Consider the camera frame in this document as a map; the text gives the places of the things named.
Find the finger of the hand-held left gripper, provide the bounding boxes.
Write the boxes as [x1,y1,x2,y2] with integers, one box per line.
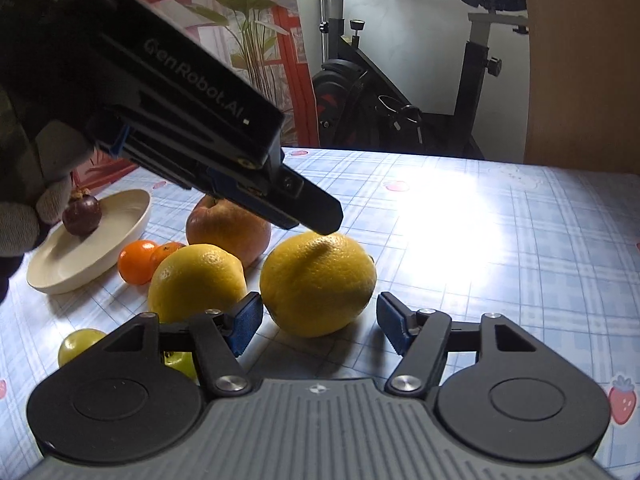
[200,162,344,235]

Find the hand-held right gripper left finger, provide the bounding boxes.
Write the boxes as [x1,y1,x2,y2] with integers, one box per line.
[100,291,264,397]

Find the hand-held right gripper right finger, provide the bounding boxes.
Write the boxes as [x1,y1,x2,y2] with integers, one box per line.
[376,291,540,398]

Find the yellow lemon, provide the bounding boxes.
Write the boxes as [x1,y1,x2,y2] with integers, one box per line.
[148,244,248,325]
[259,232,378,338]

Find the red apple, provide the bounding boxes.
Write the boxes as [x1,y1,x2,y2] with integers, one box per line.
[186,195,272,270]

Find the orange tangerine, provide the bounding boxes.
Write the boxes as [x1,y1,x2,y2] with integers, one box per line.
[150,241,187,271]
[118,240,160,286]

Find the cream oval plate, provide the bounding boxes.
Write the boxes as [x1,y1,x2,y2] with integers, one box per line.
[26,189,152,295]

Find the person's left hand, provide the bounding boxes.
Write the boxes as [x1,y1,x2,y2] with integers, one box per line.
[0,80,98,281]

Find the blue plaid tablecloth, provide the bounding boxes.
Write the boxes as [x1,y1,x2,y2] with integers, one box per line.
[0,147,640,480]

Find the black exercise bike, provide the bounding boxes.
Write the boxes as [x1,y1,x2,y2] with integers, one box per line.
[290,0,531,161]

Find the purple mangosteen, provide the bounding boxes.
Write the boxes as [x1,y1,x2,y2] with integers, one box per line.
[62,187,102,237]

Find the pink room wall poster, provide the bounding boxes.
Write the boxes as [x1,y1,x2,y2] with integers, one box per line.
[70,0,321,196]

